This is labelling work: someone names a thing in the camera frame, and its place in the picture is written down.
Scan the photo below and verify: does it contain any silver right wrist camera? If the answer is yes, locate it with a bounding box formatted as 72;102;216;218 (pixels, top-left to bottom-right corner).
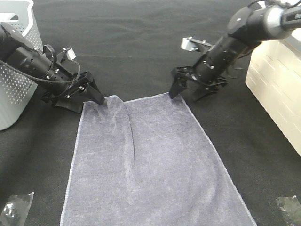
181;36;213;52

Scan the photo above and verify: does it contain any clear tape strip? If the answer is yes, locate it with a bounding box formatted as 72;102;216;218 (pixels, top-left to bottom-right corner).
0;192;34;226
275;195;301;226

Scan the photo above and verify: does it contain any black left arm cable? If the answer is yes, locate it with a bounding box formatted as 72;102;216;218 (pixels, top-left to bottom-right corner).
0;44;82;84

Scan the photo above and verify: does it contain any clear tape strip left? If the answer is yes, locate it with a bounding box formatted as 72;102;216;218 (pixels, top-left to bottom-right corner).
0;192;34;226

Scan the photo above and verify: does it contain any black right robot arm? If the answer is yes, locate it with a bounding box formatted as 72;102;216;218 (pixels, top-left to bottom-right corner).
169;0;301;101

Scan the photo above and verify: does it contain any white box with grey rim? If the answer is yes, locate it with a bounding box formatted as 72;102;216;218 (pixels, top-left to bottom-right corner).
246;29;301;153

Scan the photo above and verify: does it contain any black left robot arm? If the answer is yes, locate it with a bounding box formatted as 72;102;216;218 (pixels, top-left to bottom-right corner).
0;22;105;113

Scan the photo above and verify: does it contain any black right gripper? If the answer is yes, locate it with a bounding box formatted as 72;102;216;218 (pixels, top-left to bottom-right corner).
169;66;228;101

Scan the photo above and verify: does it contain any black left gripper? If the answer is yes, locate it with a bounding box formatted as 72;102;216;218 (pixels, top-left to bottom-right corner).
41;71;105;113

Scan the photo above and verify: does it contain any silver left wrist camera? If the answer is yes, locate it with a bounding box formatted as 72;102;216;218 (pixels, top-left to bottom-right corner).
63;46;76;60

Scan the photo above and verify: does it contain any clear tape strip right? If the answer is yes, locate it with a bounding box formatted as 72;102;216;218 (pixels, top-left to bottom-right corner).
275;195;301;226

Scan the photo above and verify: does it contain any grey perforated laundry basket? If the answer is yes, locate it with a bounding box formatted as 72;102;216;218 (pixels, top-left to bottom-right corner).
0;0;43;130

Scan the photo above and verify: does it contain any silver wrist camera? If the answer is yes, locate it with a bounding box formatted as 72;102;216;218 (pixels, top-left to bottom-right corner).
63;46;76;60
181;36;213;52

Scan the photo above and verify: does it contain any grey-blue terry towel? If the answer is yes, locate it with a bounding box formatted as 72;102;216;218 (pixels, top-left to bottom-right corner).
60;93;256;226

